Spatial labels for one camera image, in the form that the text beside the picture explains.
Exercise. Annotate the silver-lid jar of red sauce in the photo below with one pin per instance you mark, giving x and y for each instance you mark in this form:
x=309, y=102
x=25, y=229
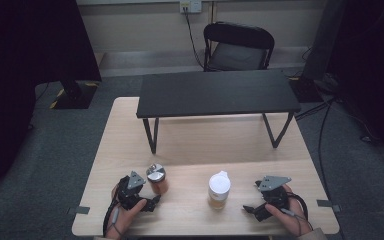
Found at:
x=158, y=185

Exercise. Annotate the black raised shelf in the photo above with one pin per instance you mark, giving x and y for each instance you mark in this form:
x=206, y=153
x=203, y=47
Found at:
x=213, y=91

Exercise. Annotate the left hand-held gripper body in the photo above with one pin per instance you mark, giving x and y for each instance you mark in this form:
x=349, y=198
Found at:
x=126, y=195

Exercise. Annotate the black stand base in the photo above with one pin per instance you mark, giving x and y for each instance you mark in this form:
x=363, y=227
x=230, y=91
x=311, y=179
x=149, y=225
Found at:
x=75, y=96

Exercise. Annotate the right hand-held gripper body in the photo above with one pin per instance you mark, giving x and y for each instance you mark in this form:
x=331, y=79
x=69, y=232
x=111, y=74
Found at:
x=273, y=196

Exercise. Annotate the black curtain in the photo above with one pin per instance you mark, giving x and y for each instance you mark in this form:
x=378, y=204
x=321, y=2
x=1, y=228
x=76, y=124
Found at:
x=20, y=66

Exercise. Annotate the person's left hand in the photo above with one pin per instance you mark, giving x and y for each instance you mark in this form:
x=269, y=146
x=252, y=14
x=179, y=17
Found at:
x=123, y=218

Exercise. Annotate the person's right hand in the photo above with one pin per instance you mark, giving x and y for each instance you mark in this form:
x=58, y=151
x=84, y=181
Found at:
x=291, y=216

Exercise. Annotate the dark curtain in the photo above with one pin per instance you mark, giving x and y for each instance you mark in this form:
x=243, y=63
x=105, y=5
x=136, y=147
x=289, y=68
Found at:
x=376, y=66

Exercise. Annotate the white-lid jar of yellow sauce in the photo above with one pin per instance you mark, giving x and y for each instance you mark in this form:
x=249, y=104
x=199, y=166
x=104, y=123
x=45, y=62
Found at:
x=219, y=190

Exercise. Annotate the white wall socket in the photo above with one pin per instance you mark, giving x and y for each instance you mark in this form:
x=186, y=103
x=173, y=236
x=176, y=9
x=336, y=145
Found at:
x=190, y=6

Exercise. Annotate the black folding chair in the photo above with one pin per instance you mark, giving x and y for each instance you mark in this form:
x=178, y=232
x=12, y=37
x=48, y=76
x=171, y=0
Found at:
x=238, y=50

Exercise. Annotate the grey tape piece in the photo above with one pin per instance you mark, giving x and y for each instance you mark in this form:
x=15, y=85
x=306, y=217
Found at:
x=80, y=210
x=328, y=204

